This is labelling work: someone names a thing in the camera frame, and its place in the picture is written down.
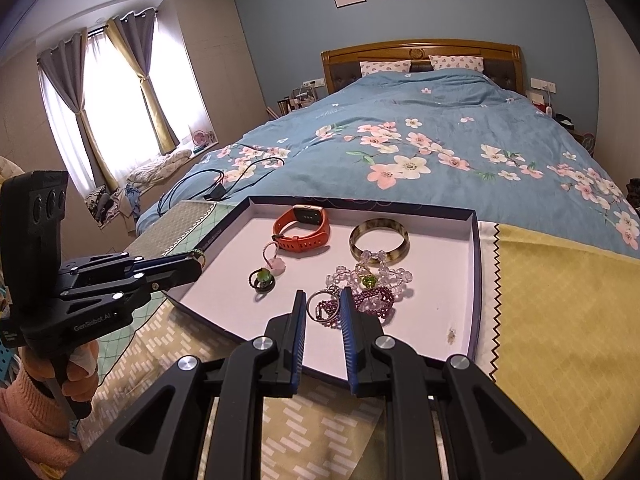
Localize purple bead bracelet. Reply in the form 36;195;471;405
320;285;396;332

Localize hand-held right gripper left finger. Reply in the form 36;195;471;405
62;289;308;480

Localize dark blue jewelry tray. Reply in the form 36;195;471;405
164;195;483;397

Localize clear crystal bead bracelet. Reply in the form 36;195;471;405
325;249;415;313

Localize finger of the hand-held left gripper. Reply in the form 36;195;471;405
75;251;201;277
60;258;205;307

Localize tortoiseshell bangle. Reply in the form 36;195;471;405
349;218;411;267

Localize silver metal ring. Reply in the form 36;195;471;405
306;285;342;322

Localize person's left hand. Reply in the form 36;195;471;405
22;341;100;414

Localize patchwork bed blanket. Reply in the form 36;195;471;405
75;200;640;480

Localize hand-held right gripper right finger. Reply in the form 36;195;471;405
339;286;583;480

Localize pile of clothes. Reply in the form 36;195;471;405
85;185;142;231

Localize blue floral duvet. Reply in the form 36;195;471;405
136;70;640;253

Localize black ring with jade piece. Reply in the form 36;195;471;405
248;267;277;294

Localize orange smartwatch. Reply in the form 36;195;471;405
271;205;332;252

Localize folded white bedding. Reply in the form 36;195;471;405
125;149;193;187

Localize nightstand clutter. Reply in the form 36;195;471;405
525;91;596;147
276;87;319;117

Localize person's left forearm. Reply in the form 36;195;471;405
0;360;83;480

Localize black charger cable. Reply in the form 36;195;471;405
157;157;286;216

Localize wooden bed headboard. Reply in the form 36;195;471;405
320;39;526;97

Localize white patterned pillow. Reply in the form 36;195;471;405
430;55;485;73
360;59;412;77

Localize grey and gold curtain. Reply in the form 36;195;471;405
102;7;181;155
37;32;121;191

